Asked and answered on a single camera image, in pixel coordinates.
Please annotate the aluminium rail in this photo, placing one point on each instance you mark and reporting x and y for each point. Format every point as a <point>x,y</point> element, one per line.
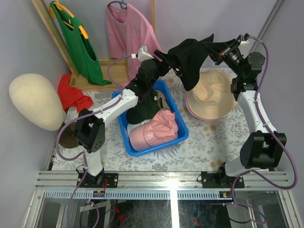
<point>147,185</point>

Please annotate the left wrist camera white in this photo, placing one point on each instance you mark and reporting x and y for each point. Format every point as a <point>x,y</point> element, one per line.
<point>142,54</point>

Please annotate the floral table mat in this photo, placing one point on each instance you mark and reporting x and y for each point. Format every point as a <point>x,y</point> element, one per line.
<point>209,144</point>

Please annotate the pink t-shirt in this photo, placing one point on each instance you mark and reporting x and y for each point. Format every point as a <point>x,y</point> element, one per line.
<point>128,30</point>

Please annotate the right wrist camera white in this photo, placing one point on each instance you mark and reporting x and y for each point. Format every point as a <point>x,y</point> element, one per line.
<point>243,39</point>

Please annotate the pink cloth in bin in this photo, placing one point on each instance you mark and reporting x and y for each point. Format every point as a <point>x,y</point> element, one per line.
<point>164,126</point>

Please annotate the pink bucket hat strawberry logo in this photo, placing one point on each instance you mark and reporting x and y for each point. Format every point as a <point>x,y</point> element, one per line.
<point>198,117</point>

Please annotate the dark mannequin base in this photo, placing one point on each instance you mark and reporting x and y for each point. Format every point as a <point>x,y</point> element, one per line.
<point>67,139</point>

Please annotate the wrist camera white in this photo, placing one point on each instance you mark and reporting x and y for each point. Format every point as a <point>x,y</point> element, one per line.
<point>142,54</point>
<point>243,39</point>

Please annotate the pink baseball cap in bin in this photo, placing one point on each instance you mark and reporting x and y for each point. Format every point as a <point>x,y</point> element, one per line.
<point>141,137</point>

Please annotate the dark green cap in bin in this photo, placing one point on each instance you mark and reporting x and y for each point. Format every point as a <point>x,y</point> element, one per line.
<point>146,110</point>

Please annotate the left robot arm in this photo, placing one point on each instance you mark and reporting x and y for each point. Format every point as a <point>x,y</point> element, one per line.
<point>90,125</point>

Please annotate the cream foam mannequin head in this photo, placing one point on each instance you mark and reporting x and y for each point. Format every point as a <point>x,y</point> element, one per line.
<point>36,98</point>

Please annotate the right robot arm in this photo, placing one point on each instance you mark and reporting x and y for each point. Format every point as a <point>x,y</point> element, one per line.
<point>263,148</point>

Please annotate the red cloth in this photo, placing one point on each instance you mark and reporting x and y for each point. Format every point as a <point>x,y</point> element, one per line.
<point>71,96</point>

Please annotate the wooden clothes rack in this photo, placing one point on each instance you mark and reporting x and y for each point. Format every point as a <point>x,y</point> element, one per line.
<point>118,71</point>

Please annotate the green tank top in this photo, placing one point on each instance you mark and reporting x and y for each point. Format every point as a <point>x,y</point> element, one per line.
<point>78,45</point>

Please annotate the blue plastic bin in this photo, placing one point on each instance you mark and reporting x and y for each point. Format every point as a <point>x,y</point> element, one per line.
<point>183,131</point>

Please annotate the black hat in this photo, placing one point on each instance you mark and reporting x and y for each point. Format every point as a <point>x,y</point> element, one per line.
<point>188,57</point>

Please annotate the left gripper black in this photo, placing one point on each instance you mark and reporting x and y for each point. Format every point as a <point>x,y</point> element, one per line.
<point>164,61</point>

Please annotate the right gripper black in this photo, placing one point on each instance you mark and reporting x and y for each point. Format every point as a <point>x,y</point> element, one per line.
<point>215,50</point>

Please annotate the beige bucket hat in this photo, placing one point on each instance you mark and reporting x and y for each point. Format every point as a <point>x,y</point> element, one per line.
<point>211,98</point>

